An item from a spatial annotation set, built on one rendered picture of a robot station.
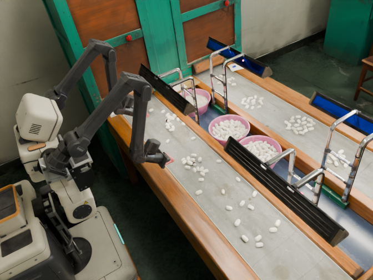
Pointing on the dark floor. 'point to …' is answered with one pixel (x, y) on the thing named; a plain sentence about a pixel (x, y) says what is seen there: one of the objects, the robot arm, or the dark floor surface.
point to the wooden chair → (364, 76)
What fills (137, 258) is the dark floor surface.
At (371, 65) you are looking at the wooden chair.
